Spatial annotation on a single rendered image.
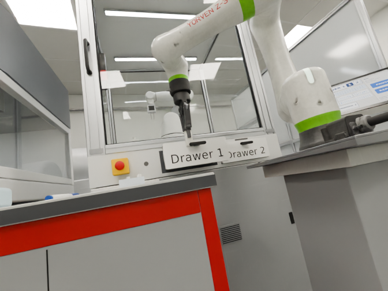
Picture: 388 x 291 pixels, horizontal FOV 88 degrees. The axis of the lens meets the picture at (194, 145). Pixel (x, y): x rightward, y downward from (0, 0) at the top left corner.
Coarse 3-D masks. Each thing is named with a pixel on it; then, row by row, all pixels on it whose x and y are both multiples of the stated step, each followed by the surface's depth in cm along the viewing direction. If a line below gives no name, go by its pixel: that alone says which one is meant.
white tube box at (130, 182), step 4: (120, 180) 68; (124, 180) 68; (128, 180) 69; (132, 180) 69; (136, 180) 70; (140, 180) 70; (120, 184) 68; (124, 184) 68; (128, 184) 69; (132, 184) 69; (136, 184) 69
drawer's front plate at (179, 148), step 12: (168, 144) 85; (180, 144) 87; (204, 144) 89; (216, 144) 91; (168, 156) 84; (180, 156) 86; (192, 156) 87; (204, 156) 88; (216, 156) 89; (228, 156) 91; (168, 168) 83
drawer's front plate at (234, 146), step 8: (232, 144) 109; (240, 144) 110; (248, 144) 112; (256, 144) 113; (264, 144) 114; (232, 152) 108; (240, 152) 109; (248, 152) 110; (256, 152) 112; (232, 160) 107; (240, 160) 108
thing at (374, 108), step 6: (372, 72) 119; (354, 78) 123; (336, 84) 127; (384, 102) 101; (360, 108) 106; (366, 108) 104; (372, 108) 103; (378, 108) 102; (384, 108) 102; (342, 114) 109; (348, 114) 108; (354, 114) 107; (366, 114) 106
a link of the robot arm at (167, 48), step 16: (224, 0) 71; (208, 16) 72; (224, 16) 72; (240, 16) 73; (176, 32) 75; (192, 32) 74; (208, 32) 75; (160, 48) 76; (176, 48) 76; (176, 64) 84
